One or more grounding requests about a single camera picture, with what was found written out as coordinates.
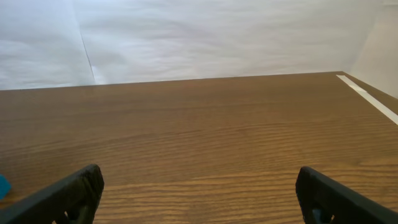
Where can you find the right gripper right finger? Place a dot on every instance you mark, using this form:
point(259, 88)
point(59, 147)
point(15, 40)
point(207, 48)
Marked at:
point(329, 199)

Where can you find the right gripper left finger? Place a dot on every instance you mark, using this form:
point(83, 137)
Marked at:
point(62, 199)

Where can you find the blue cube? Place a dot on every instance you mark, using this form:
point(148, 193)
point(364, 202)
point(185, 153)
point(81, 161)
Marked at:
point(4, 186)

